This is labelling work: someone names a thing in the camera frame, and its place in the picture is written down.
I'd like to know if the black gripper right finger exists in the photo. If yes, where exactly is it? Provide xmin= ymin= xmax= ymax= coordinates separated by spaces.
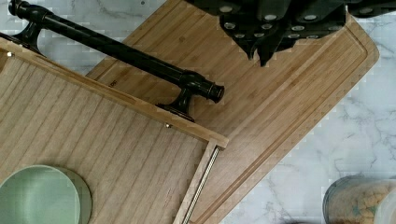
xmin=257 ymin=0 xmax=395 ymax=66

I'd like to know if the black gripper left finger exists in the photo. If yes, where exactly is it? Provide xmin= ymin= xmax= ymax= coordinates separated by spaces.
xmin=186 ymin=0 xmax=282 ymax=61

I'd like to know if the wooden drawer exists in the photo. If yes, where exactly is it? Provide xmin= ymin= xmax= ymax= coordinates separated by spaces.
xmin=1 ymin=40 xmax=228 ymax=224

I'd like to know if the wooden cutting board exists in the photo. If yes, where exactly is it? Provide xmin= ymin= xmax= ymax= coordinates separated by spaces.
xmin=86 ymin=0 xmax=381 ymax=224

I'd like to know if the clear jar with snacks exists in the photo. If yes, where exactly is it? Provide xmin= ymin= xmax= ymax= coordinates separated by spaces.
xmin=322 ymin=175 xmax=396 ymax=224

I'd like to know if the green ceramic bowl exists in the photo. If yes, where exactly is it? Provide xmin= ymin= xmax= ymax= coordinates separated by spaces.
xmin=0 ymin=165 xmax=92 ymax=224

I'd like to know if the black drawer handle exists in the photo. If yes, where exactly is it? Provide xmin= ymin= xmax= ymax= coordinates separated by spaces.
xmin=2 ymin=0 xmax=225 ymax=120

